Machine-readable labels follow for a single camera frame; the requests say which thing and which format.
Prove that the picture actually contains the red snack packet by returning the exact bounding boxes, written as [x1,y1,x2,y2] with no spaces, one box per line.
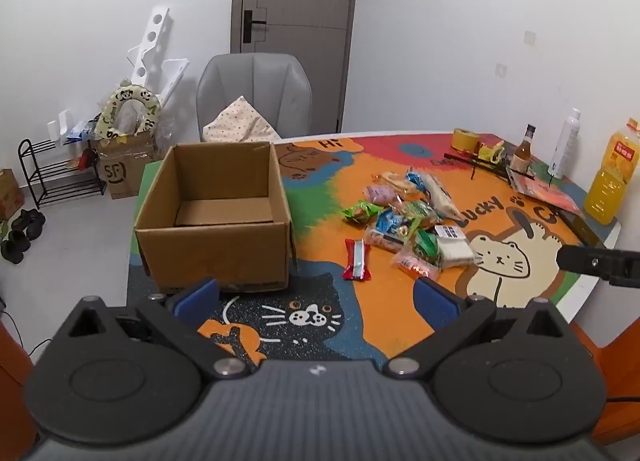
[341,238,373,282]

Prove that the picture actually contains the grey door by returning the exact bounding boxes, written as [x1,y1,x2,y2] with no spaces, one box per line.
[231,0,361,134]

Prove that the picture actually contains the orange juice bottle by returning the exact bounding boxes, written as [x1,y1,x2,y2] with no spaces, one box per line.
[583,118,640,226]

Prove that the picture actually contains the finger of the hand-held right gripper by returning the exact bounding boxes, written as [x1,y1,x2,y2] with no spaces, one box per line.
[556,243,640,289]

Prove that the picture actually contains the black wire shoe rack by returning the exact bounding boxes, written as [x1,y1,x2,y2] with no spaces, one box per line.
[18,138,107,208]

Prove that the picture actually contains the black door handle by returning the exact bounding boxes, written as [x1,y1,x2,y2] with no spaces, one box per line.
[242,10,268,44]

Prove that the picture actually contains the white packet with black label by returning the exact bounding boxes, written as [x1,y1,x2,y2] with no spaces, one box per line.
[434,224,483,269]

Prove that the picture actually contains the white spray bottle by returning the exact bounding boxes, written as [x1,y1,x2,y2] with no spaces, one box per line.
[547,108,582,179]

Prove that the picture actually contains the yellow tape roll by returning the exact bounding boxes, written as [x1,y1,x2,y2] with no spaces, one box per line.
[451,128,479,152]

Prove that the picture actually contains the dotted cream pillow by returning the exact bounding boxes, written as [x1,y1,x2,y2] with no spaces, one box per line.
[202,95,283,143]

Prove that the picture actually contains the clear packet with orange snack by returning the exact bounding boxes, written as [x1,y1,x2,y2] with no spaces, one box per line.
[391,248,441,282]

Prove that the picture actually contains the pink snack packet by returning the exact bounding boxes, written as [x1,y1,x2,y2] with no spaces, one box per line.
[364,184,401,207]

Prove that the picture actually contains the orange chair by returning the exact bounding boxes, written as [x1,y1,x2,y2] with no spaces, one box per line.
[570,321,640,447]
[0,311,40,461]

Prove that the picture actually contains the brown cardboard box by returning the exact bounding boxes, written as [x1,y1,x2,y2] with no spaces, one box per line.
[134,141,299,294]

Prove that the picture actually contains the long blueberry cake packet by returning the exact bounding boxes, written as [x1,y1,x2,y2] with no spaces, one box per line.
[422,174,463,222]

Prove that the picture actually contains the small brown carton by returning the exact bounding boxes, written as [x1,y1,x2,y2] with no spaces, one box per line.
[0,168,25,222]

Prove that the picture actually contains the orange rice cracker packet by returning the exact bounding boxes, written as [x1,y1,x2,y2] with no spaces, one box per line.
[371,171,418,194]

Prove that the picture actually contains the colourful cartoon table mat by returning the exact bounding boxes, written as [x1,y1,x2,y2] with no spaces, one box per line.
[125,131,623,367]

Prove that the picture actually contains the black shoe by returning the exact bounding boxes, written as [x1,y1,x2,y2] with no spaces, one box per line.
[10,208,47,242]
[0,228,32,264]

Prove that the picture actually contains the panda print ring cushion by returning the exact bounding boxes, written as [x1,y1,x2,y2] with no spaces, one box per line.
[96,84,163,146]

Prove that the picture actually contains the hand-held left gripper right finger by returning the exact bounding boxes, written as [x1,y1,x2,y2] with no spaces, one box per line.
[382,276,583,382]

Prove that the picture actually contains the clear pastry packet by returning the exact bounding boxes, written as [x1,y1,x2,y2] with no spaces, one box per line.
[364,230,416,254]

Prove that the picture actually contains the blue and white snack packet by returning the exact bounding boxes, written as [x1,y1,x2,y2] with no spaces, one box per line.
[370,208,416,237]

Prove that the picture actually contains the cardboard box with clutter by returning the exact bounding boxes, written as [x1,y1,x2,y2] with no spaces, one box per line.
[96,134,163,200]

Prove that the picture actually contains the brown sauce bottle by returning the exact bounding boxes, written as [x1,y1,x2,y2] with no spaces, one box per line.
[510,124,537,173]

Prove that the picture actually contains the flat red packet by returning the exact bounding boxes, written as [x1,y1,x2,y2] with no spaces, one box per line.
[507,168,586,214]

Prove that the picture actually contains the yellow toy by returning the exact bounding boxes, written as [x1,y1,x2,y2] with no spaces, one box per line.
[477,138,506,162]

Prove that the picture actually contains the green and yellow snack packet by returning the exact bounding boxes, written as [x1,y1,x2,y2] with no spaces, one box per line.
[400,200,441,222]

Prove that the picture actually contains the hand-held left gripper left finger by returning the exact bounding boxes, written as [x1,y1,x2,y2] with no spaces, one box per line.
[48,277,261,382]

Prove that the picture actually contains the white perforated rack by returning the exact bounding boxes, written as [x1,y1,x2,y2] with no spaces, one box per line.
[125,5,191,107]

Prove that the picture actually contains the dark flat box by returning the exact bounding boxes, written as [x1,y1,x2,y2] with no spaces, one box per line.
[557,208,608,247]

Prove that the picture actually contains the grey chair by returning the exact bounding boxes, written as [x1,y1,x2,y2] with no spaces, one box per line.
[196,53,313,142]

